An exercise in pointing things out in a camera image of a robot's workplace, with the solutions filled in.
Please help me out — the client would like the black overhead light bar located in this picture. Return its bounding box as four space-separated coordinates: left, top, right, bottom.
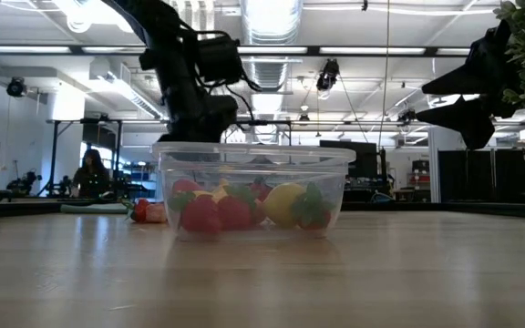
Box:
0 44 473 58

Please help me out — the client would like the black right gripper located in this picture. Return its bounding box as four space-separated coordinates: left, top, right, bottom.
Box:
414 20 524 151

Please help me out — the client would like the yellow plastic lemon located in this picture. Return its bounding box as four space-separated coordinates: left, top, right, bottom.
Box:
262 181 308 230

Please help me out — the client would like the black ceiling-hung camera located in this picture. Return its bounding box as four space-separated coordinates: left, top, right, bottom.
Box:
314 57 341 92

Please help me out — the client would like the person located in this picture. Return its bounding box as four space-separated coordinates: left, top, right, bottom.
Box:
70 148 113 200

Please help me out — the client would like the silver spiral ceiling duct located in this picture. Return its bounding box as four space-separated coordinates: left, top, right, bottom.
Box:
239 0 304 145

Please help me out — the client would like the black computer monitor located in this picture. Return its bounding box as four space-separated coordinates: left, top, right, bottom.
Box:
319 139 378 179

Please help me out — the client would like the black room partition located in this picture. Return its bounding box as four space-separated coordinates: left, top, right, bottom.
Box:
437 148 525 202

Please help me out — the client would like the black background rig frame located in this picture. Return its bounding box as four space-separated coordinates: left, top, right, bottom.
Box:
234 119 293 146
46 118 125 200

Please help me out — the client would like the blue background object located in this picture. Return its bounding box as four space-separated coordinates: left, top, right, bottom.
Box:
370 190 395 204

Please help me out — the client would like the clear plastic tupperware container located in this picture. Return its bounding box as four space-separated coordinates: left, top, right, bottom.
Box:
150 140 357 242

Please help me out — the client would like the red plastic strawberry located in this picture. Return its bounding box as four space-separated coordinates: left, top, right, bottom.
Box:
170 178 204 196
291 181 336 231
167 190 222 236
123 198 150 224
216 184 257 231
248 176 273 201

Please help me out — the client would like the black ceiling spotlight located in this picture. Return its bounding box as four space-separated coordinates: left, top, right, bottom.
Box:
5 76 29 98

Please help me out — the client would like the white ceiling air duct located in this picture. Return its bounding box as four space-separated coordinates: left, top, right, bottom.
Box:
87 56 166 120

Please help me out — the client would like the red storage shelf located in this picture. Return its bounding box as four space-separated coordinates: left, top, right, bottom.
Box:
408 159 432 187

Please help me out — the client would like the yellow plastic banana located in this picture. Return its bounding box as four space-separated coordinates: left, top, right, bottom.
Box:
192 178 231 204

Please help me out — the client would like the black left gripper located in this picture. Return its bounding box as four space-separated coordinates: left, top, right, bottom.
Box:
157 92 241 144

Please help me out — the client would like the pink foam fruit piece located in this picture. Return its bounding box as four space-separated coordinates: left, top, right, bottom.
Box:
146 202 169 224

